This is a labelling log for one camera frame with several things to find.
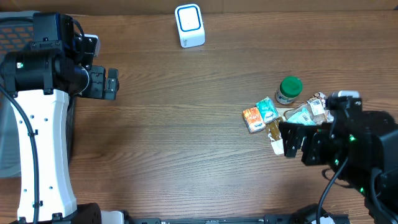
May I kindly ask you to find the beige clear snack bag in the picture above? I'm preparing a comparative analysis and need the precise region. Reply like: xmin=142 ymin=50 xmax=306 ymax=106
xmin=265 ymin=92 xmax=334 ymax=155

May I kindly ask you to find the teal tissue pack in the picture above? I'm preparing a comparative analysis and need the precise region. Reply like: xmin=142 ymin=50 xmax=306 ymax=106
xmin=256 ymin=97 xmax=279 ymax=124

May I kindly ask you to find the orange tissue pack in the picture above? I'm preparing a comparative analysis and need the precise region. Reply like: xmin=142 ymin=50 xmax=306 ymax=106
xmin=242 ymin=107 xmax=266 ymax=133

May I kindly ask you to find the green lid jar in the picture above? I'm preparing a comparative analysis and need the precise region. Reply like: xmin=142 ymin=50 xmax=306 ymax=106
xmin=275 ymin=76 xmax=303 ymax=105

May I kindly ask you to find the light teal wrapper pack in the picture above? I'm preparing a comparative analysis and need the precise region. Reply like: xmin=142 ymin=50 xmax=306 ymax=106
xmin=287 ymin=108 xmax=315 ymax=126

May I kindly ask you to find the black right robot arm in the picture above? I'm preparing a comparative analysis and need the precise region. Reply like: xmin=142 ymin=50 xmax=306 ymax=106
xmin=279 ymin=96 xmax=397 ymax=223

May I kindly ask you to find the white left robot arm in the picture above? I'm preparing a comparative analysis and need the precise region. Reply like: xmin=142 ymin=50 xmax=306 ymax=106
xmin=1 ymin=12 xmax=129 ymax=224

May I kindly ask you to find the white barcode scanner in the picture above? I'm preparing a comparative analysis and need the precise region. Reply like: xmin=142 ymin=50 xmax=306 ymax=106
xmin=175 ymin=4 xmax=205 ymax=49

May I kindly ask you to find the dark grey plastic basket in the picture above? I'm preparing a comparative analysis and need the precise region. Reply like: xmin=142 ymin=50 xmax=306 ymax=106
xmin=0 ymin=11 xmax=77 ymax=179

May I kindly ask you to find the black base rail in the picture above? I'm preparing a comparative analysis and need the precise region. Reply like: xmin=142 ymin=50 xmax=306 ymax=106
xmin=127 ymin=203 xmax=318 ymax=224

